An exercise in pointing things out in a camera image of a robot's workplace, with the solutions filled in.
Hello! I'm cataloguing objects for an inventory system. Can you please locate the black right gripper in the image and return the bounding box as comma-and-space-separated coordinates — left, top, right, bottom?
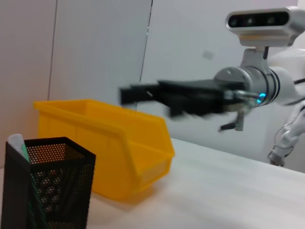
119, 79, 246, 118

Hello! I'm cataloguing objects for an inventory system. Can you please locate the green utility knife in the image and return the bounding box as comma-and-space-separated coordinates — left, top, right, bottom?
7, 133, 31, 165

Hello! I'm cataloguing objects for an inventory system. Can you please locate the black mesh pen holder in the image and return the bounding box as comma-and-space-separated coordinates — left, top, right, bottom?
2, 136, 97, 229

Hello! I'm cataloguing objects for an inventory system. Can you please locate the yellow plastic bin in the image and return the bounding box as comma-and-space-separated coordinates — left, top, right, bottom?
33, 99, 176, 201

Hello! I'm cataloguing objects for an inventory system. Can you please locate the silver white jointed robot limb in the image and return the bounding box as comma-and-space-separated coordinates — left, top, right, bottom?
268, 100, 305, 167

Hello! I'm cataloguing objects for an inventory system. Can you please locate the right gripper connector cable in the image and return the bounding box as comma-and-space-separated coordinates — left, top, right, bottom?
218, 90, 260, 132

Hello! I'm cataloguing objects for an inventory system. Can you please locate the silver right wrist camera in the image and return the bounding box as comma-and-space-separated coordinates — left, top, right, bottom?
225, 6, 305, 72

